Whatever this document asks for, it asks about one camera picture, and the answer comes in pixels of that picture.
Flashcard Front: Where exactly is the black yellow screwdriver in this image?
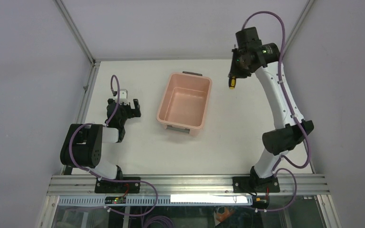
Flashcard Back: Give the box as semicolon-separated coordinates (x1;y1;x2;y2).
229;77;236;89

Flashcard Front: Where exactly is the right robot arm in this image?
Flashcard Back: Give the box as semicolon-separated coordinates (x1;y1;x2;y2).
228;27;314;192

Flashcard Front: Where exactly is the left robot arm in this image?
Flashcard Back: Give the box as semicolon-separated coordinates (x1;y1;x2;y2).
59;98;141;181

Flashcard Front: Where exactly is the pink plastic bin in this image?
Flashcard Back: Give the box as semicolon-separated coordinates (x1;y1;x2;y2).
156;71;212;136

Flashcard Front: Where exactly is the orange object below table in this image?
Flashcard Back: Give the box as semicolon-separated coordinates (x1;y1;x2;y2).
214;206;235;223

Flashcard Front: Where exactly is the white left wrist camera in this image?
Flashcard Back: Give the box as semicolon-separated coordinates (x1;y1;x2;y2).
115;89;130;105

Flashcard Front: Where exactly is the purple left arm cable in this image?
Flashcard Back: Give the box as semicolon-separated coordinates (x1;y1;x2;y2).
68;74;159;217

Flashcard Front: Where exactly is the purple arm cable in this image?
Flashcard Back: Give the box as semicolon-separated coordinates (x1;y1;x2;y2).
241;11;312;212
68;74;159;217

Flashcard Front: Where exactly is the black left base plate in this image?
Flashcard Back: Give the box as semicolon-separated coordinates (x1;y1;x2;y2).
94;176;141;194

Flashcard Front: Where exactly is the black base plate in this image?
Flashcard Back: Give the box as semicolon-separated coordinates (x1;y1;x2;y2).
232;176;280;194
94;176;141;194

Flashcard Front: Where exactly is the aluminium frame rail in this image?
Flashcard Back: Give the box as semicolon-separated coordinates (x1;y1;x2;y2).
47;174;330;196

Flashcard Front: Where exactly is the white slotted cable duct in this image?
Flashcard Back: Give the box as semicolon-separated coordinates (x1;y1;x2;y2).
58;194;252;207

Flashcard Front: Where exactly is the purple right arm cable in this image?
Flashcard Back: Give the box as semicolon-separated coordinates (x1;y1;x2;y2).
241;11;312;212

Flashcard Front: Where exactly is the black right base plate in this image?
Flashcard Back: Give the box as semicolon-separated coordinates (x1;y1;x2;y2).
232;176;280;194

